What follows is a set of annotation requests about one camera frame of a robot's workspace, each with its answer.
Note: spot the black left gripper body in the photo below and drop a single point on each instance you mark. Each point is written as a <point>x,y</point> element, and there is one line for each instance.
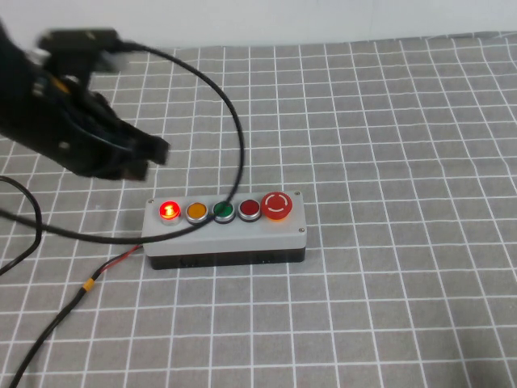
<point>60,129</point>

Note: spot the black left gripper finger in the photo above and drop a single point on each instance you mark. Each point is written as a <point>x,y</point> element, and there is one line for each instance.
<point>155,148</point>
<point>135,169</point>

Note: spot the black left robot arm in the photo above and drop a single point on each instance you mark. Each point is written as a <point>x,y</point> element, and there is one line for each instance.
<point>12,60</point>

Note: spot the yellow push button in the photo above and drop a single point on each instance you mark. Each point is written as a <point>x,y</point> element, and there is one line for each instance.
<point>196,211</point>

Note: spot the green push button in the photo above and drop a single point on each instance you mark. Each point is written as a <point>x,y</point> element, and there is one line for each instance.
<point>226,211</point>

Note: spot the dark red push button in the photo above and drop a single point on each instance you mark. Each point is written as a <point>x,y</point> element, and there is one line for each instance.
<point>249,208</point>

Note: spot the red mushroom emergency stop button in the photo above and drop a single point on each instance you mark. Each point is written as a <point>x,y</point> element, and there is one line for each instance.
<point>276,204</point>

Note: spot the lit red indicator lamp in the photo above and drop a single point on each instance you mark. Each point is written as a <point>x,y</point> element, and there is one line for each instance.
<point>169,210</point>

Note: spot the grey checked tablecloth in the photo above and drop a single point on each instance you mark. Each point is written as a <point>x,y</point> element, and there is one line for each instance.
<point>363,161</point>

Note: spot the grey and black switch box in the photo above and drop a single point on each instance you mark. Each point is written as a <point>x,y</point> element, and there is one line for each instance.
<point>242,239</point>

